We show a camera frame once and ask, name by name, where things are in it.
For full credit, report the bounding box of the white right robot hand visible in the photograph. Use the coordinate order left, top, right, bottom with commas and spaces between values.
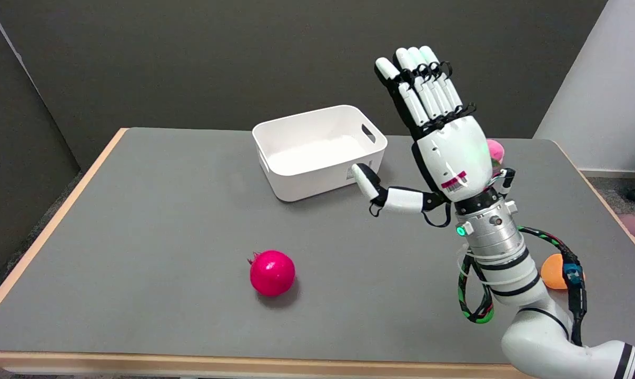
351, 46, 517, 228

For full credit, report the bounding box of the pink plush peach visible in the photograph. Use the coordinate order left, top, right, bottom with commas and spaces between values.
486, 139, 506, 165

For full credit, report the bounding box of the white plastic storage bin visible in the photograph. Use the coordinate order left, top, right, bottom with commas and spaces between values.
252, 105, 389, 203

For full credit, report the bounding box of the red toy pomegranate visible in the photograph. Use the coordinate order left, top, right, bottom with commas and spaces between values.
247, 250, 296, 297

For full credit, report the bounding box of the green black braided cable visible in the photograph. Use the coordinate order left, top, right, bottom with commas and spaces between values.
457, 226, 579, 324

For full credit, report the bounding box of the black cable with blue connector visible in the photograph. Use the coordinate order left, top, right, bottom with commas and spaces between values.
560, 247, 588, 347

